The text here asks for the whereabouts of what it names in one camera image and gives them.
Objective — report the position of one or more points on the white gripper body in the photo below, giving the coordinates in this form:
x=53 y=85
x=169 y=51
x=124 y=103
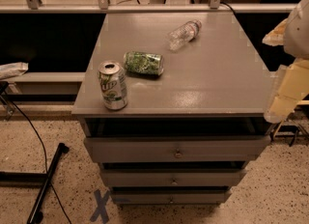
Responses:
x=298 y=31

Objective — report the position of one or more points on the top grey drawer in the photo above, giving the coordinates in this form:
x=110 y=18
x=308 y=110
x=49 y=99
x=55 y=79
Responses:
x=133 y=150

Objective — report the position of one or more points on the bottom grey drawer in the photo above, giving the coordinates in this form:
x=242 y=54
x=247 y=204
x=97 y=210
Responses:
x=177 y=197

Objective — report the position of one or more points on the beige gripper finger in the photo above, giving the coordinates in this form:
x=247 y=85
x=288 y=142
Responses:
x=291 y=85
x=276 y=36

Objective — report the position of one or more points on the grey drawer cabinet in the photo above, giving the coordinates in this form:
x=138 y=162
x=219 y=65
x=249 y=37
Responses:
x=214 y=87

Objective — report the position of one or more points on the clear plastic water bottle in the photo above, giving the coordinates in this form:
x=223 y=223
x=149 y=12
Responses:
x=184 y=34

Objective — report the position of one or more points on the crumpled silver bag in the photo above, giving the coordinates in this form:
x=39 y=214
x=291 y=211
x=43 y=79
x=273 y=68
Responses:
x=13 y=70

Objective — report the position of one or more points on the black metal stand base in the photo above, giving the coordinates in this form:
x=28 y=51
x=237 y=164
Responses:
x=42 y=181

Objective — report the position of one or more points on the blue tape cross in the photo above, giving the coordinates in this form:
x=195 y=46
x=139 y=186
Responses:
x=100 y=210

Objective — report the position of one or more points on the silver 7UP can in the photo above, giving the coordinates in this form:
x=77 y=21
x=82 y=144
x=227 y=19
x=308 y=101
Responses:
x=112 y=81

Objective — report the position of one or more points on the grey drawer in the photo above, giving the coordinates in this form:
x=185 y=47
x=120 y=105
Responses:
x=177 y=197
x=176 y=177
x=133 y=150

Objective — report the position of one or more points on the middle grey drawer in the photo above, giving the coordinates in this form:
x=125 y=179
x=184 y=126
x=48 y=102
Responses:
x=176 y=177

